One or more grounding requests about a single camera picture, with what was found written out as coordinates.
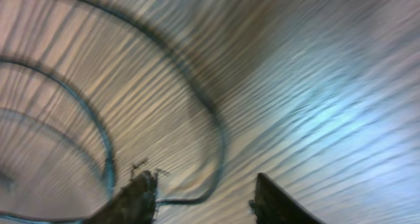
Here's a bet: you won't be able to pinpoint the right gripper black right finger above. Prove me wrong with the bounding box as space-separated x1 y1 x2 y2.
249 173 324 224

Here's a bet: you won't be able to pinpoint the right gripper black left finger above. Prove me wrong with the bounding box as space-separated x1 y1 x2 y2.
83 171 158 224

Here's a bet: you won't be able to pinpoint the black usb cables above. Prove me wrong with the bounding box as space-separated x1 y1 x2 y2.
0 0 229 224

